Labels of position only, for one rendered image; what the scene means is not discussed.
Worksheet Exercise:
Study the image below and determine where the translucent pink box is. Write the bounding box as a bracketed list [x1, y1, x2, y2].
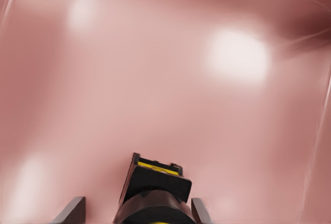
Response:
[0, 0, 331, 224]

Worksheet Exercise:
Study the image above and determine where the black and yellow button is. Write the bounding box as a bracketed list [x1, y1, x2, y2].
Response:
[113, 152, 197, 224]

